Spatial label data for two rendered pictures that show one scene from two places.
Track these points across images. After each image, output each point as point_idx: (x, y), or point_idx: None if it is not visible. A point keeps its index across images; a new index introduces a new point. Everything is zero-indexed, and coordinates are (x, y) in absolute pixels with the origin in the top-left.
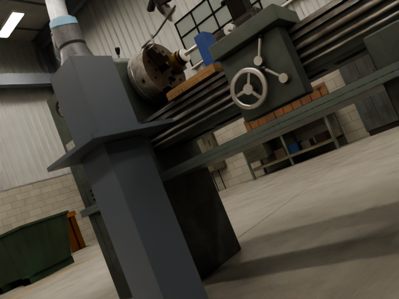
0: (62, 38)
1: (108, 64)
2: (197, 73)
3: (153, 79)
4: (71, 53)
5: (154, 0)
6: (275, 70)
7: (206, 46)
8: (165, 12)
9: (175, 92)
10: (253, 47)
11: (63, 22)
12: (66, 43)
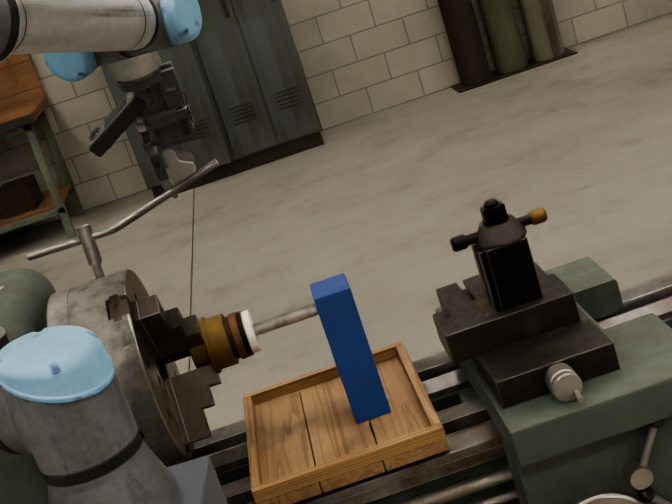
0: (95, 447)
1: (218, 496)
2: (387, 447)
3: (171, 427)
4: (133, 497)
5: (142, 134)
6: (664, 495)
7: (359, 333)
8: (170, 172)
9: (292, 492)
10: (620, 435)
11: (96, 381)
12: (114, 463)
